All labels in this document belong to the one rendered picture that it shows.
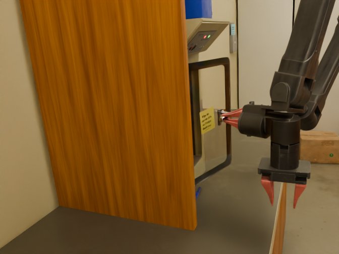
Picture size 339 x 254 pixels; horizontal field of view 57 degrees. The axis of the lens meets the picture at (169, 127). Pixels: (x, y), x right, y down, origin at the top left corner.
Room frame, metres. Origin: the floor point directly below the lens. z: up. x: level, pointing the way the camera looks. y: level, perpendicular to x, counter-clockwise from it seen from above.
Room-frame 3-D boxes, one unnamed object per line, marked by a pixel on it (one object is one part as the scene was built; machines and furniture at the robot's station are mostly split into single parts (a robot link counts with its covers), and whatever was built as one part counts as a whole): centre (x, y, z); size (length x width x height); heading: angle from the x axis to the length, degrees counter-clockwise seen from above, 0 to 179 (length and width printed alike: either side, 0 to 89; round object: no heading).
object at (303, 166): (0.61, -0.24, 1.21); 0.10 x 0.07 x 0.07; 66
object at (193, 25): (0.99, -0.12, 1.46); 0.32 x 0.12 x 0.10; 156
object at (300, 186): (0.61, -0.25, 1.14); 0.07 x 0.07 x 0.09; 66
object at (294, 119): (0.62, -0.23, 1.27); 0.07 x 0.06 x 0.07; 42
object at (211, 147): (0.99, -0.12, 1.19); 0.30 x 0.01 x 0.40; 136
